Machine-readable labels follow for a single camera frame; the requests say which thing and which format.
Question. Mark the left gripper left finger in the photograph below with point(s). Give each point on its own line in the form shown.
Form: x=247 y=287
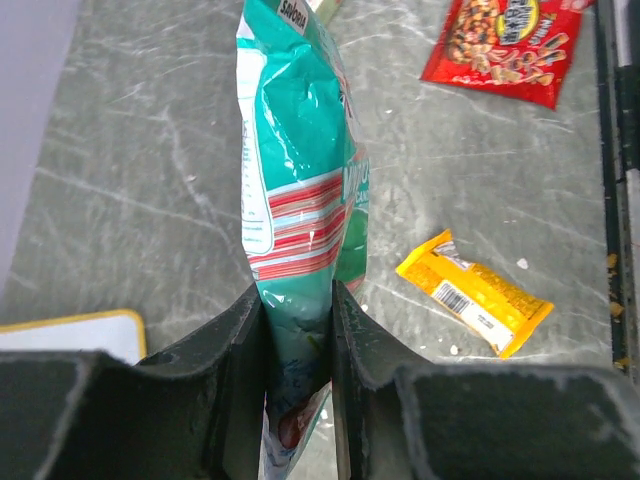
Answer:
x=191 y=411

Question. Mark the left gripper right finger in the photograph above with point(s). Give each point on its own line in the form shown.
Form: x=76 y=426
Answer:
x=399 y=416

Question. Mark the yellow snack bar packet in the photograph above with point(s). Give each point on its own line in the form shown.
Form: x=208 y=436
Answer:
x=503 y=314

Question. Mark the teal Fox's mint candy bag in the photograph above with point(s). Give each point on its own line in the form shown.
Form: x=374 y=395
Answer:
x=304 y=205

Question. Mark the red candy packet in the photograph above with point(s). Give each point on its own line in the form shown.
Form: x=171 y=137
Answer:
x=520 y=49

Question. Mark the small whiteboard with stand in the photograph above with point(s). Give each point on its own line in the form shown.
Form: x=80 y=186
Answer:
x=120 y=333

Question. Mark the white green small box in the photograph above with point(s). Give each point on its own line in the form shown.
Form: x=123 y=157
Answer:
x=325 y=9

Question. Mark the aluminium rail frame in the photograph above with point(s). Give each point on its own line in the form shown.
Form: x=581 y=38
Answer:
x=617 y=59

